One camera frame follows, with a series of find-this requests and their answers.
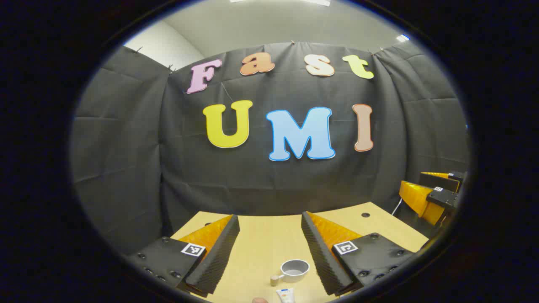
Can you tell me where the light wooden desktop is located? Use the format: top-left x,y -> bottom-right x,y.
171,202 -> 429,303

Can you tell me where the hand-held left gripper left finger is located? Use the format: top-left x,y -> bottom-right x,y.
126,214 -> 240,298

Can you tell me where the white cup with wooden handle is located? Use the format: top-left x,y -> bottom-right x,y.
270,259 -> 310,287

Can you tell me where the black backdrop cloth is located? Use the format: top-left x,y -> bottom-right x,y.
69,41 -> 471,255

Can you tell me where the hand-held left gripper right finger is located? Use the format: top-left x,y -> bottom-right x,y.
301,211 -> 417,296

